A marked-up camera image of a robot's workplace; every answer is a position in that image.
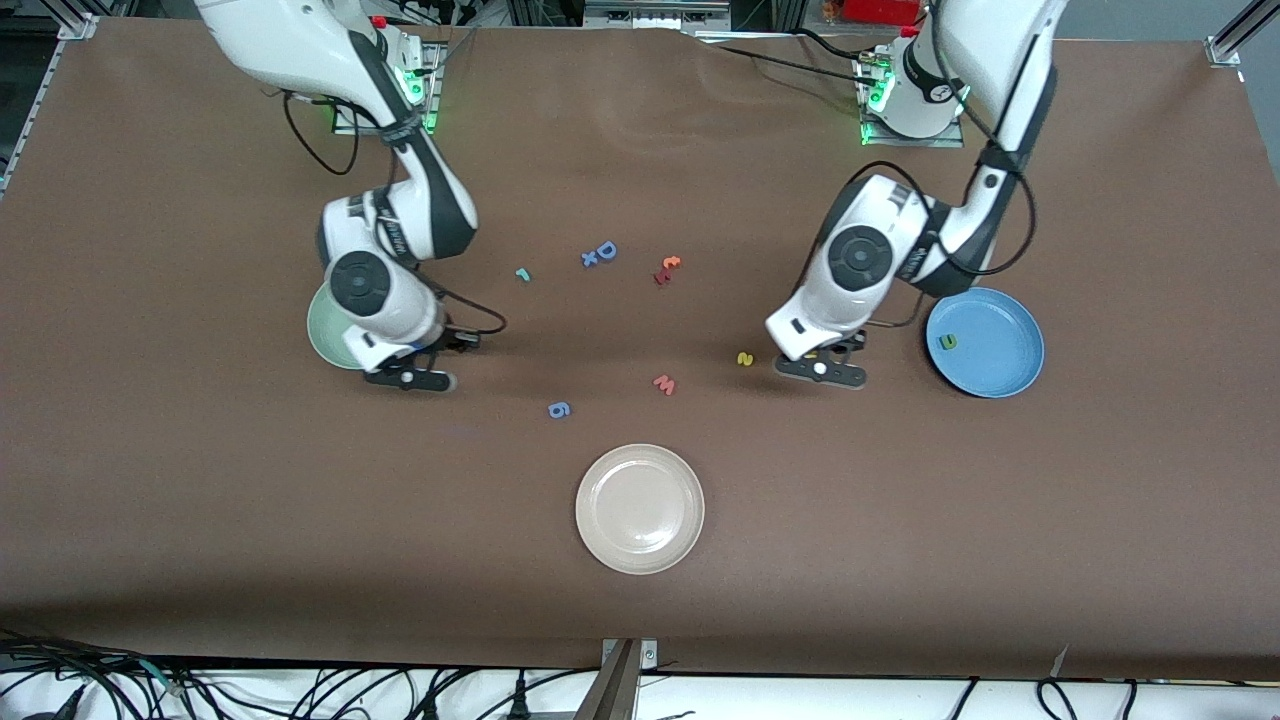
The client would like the aluminium frame post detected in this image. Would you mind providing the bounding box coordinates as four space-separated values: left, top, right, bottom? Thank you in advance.
1205 0 1280 69

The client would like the red box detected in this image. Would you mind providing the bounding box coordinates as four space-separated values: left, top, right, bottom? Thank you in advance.
843 0 923 27

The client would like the black cable on table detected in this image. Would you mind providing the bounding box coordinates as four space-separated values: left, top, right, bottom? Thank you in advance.
795 28 866 59
715 44 869 79

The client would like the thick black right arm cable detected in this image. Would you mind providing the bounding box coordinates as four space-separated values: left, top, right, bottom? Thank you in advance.
283 90 363 177

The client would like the metal equipment rack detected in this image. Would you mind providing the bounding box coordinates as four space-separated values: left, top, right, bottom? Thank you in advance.
505 0 806 33

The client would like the beige plate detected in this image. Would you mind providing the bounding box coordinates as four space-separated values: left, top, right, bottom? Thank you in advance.
575 444 706 576

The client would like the aluminium table frame rail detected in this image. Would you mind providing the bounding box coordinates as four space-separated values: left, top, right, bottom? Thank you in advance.
0 12 103 196

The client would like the brown table cover sheet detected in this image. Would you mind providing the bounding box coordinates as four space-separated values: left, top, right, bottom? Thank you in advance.
0 15 1280 683

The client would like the teal floor cable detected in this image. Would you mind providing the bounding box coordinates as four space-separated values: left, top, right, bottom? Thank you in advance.
138 658 191 693

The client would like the pale green plate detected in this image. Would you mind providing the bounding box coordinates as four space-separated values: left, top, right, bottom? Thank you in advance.
306 283 353 372

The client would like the blue plate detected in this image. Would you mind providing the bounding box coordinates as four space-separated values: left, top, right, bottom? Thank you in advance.
925 287 1046 400

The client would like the metal table edge bracket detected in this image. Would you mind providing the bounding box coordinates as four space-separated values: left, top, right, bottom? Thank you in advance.
573 638 659 720

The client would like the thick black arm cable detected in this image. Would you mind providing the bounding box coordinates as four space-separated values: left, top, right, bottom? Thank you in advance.
795 40 1038 301
283 90 363 177

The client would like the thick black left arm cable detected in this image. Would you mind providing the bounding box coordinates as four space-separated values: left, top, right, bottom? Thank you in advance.
795 40 1038 301

